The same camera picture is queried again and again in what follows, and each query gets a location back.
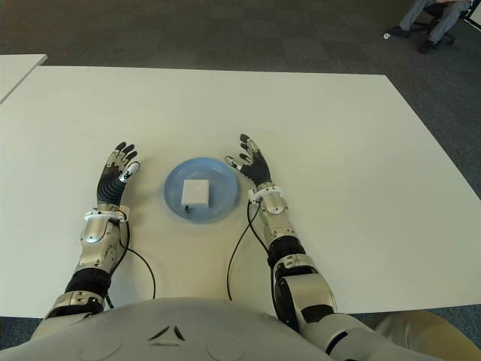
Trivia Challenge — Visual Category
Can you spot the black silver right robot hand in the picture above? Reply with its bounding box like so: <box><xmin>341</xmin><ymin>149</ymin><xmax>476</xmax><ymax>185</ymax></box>
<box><xmin>224</xmin><ymin>132</ymin><xmax>272</xmax><ymax>188</ymax></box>

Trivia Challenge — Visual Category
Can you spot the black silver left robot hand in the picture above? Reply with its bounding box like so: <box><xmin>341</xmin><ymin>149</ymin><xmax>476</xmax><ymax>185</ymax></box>
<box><xmin>95</xmin><ymin>141</ymin><xmax>141</xmax><ymax>207</ymax></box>

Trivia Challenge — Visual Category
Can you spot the white charger block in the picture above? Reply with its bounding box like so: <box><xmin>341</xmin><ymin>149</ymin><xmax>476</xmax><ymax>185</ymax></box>
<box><xmin>181</xmin><ymin>179</ymin><xmax>212</xmax><ymax>212</ymax></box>

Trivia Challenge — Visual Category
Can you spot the blue plastic plate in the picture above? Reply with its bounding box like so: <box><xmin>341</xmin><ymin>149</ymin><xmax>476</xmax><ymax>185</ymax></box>
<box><xmin>162</xmin><ymin>156</ymin><xmax>241</xmax><ymax>226</ymax></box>

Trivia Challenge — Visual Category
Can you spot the white side table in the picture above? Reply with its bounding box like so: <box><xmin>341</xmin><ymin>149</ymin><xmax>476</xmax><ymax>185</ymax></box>
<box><xmin>0</xmin><ymin>54</ymin><xmax>49</xmax><ymax>105</ymax></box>

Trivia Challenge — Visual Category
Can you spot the silver robot torso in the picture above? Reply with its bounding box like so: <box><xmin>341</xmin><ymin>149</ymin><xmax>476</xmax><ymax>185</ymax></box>
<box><xmin>0</xmin><ymin>296</ymin><xmax>331</xmax><ymax>361</ymax></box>

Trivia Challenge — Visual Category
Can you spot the seated person in grey trousers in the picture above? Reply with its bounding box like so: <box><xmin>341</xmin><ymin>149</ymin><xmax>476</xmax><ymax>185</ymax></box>
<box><xmin>386</xmin><ymin>0</ymin><xmax>470</xmax><ymax>53</ymax></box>

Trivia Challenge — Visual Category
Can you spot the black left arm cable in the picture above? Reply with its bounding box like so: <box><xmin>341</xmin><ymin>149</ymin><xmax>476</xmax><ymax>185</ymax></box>
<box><xmin>107</xmin><ymin>220</ymin><xmax>156</xmax><ymax>308</ymax></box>

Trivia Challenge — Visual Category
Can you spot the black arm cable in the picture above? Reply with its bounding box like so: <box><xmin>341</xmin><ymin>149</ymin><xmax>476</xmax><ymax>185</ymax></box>
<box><xmin>226</xmin><ymin>199</ymin><xmax>271</xmax><ymax>302</ymax></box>
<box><xmin>107</xmin><ymin>220</ymin><xmax>156</xmax><ymax>308</ymax></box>

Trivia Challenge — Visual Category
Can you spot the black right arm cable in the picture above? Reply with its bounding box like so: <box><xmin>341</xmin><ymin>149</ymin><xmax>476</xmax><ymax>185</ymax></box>
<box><xmin>226</xmin><ymin>199</ymin><xmax>271</xmax><ymax>302</ymax></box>

